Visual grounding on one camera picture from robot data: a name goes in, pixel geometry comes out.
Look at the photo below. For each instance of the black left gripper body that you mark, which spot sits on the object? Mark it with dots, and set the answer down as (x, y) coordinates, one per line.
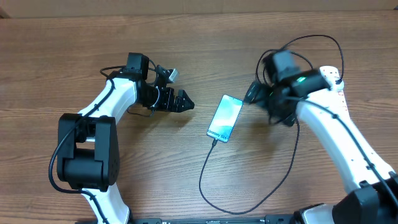
(165, 102)

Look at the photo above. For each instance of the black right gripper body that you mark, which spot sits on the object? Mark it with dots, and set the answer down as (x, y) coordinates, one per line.
(264, 94)

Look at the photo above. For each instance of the Samsung Galaxy smartphone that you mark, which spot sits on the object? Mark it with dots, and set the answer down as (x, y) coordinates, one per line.
(225, 118)

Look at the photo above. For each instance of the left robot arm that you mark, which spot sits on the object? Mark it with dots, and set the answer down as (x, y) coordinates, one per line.
(86, 160)

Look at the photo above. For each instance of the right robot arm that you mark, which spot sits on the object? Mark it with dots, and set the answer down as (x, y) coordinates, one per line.
(316, 97)

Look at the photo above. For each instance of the white charger plug adapter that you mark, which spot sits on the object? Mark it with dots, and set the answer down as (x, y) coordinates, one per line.
(336, 84)

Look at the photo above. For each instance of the white power strip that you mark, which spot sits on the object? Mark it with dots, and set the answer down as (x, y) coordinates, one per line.
(332, 76)

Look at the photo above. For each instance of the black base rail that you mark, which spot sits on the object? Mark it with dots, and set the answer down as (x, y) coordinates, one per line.
(268, 219)

